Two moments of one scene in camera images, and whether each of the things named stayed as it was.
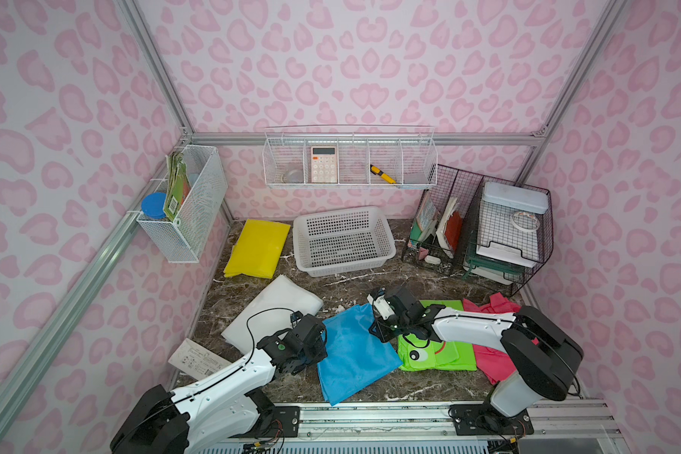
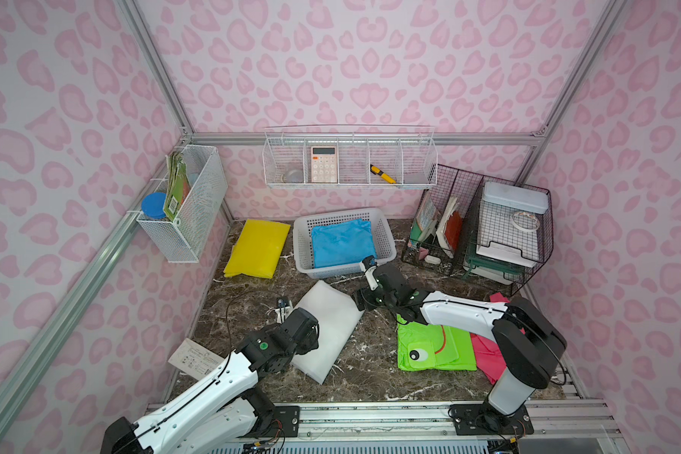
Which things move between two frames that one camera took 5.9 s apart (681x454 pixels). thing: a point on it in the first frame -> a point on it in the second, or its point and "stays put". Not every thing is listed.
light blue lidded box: [516, 197] stays put
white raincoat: [269, 311] -> [338, 315]
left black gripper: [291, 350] stays put
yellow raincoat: [257, 250] stays put
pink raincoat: [496, 365] stays put
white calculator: [323, 165] stays put
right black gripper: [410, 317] -> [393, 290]
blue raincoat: [356, 358] -> [342, 242]
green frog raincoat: [427, 354] stays put
